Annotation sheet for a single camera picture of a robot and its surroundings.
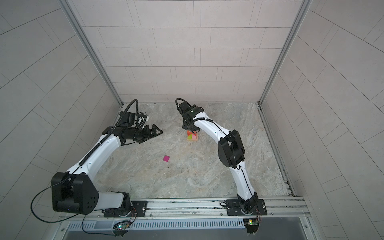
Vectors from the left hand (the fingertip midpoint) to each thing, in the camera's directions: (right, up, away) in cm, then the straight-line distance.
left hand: (160, 131), depth 81 cm
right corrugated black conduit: (+12, +17, 0) cm, 21 cm away
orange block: (+16, -2, +11) cm, 19 cm away
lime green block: (+15, -5, +15) cm, 22 cm away
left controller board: (-12, -39, -16) cm, 44 cm away
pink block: (+18, -5, +14) cm, 23 cm away
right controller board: (+46, -42, -13) cm, 63 cm away
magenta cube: (+1, -17, +8) cm, 19 cm away
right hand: (+14, +1, +12) cm, 19 cm away
